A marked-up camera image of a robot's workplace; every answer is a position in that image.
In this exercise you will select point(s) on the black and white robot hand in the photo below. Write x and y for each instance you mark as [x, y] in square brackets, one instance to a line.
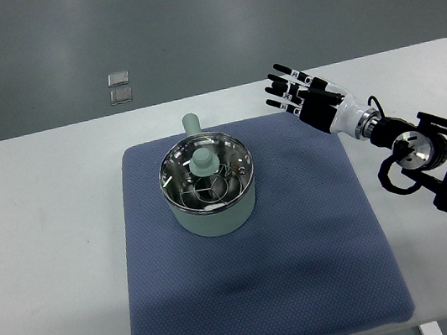
[320, 103]

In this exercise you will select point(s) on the glass lid with green knob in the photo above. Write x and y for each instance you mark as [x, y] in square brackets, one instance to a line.
[207, 172]

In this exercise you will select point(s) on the pale green steel pot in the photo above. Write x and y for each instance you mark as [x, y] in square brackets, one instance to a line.
[214, 224]

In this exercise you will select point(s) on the blue fabric mat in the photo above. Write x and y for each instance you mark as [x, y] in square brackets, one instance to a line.
[311, 259]

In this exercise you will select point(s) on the upper floor socket plate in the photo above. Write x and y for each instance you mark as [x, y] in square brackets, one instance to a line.
[118, 78]

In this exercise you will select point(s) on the white table leg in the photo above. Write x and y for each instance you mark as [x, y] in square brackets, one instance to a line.
[431, 328]

